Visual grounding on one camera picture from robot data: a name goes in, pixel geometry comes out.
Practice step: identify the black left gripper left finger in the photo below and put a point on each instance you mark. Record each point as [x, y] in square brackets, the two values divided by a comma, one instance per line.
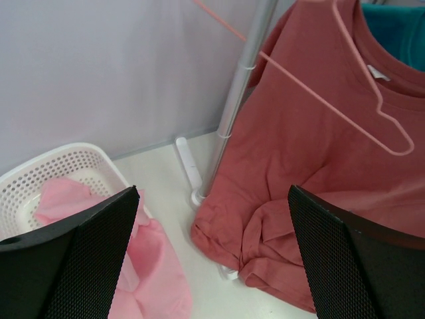
[70, 268]

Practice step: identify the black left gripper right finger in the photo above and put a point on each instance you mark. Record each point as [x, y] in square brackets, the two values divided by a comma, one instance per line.
[356, 268]

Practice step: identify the pink t shirt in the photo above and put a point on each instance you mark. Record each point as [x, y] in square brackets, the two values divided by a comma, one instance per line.
[152, 283]

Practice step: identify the pink wire hanger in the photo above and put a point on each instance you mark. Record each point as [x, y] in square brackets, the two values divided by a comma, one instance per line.
[344, 32]

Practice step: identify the red t shirt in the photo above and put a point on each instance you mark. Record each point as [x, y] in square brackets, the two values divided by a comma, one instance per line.
[284, 136]

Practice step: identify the teal t shirt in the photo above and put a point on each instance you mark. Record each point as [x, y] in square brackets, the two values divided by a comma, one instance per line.
[399, 30]

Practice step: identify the white perforated plastic basket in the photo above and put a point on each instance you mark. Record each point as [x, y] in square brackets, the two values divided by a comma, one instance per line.
[21, 187]

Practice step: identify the metal clothes rack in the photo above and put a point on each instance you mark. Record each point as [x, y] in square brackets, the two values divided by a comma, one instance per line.
[201, 185]

